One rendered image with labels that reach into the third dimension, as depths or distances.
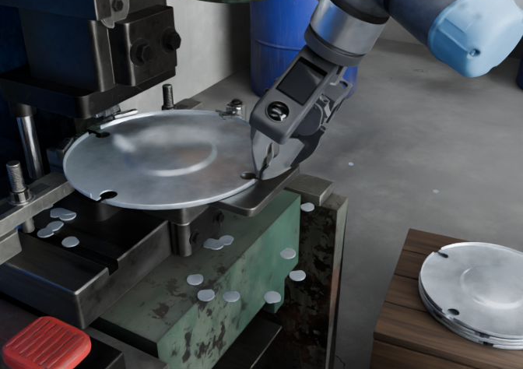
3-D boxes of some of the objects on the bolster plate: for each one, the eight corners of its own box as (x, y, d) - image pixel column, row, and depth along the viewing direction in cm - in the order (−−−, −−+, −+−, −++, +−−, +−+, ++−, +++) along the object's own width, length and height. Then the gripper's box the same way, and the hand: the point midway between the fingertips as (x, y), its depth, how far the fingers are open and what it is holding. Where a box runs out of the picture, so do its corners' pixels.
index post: (248, 150, 100) (248, 98, 95) (240, 157, 98) (238, 104, 93) (234, 147, 101) (233, 95, 97) (226, 153, 99) (223, 101, 94)
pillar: (47, 173, 87) (29, 84, 80) (36, 180, 85) (16, 89, 78) (37, 170, 88) (19, 82, 81) (26, 176, 86) (5, 86, 79)
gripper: (385, 47, 68) (308, 175, 81) (321, 6, 69) (255, 138, 82) (361, 69, 61) (281, 205, 74) (290, 23, 62) (224, 164, 75)
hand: (261, 173), depth 75 cm, fingers closed
